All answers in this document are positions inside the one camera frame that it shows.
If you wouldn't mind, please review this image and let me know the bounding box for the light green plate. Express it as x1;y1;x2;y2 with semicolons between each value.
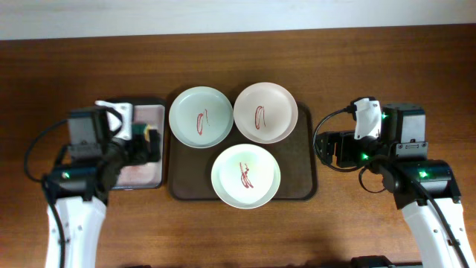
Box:
169;86;234;149

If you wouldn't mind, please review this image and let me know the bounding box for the pink plate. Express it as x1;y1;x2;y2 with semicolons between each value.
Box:
234;82;298;144

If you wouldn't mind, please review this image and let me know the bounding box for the white front plate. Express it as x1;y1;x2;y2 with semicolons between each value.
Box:
210;144;281;209

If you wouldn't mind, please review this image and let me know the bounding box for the green yellow sponge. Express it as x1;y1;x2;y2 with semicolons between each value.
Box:
132;123;150;142

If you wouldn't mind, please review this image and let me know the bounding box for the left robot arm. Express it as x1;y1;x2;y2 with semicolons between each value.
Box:
42;106;161;267

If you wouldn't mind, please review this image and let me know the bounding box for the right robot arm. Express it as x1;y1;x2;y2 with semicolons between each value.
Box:
312;99;475;267

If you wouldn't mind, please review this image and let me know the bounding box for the small black soapy tray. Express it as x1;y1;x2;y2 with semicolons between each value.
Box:
94;97;166;190

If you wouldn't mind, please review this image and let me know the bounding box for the large brown serving tray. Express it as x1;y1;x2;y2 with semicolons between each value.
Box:
165;102;318;202

